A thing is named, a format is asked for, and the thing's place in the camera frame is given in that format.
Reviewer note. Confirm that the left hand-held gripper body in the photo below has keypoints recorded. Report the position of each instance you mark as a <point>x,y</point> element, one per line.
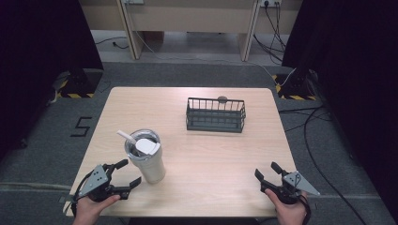
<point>97,181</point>

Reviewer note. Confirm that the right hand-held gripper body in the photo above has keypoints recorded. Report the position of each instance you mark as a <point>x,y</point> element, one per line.
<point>292,186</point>

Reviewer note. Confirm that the cream tumbler with straw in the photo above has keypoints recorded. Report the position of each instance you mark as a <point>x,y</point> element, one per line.
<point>150,170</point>

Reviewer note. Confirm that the person's right hand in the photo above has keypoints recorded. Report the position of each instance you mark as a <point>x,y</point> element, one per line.
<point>291,214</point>

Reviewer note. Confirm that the person's left hand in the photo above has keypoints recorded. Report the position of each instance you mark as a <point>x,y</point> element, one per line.
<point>87,211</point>

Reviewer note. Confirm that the black stand base, striped tape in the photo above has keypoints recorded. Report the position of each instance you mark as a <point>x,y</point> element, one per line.
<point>79,84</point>
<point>295,87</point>

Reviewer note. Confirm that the round grey table grommet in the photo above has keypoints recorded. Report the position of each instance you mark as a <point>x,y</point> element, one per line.
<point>222,98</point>

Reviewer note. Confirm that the black curtain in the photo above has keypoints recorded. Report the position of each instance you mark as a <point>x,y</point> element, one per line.
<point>353,62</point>
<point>37,47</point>

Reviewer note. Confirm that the beige desk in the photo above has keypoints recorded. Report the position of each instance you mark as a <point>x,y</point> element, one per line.
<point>187,18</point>

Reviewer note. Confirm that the white power strip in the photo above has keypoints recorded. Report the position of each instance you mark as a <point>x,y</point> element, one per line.
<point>271,2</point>

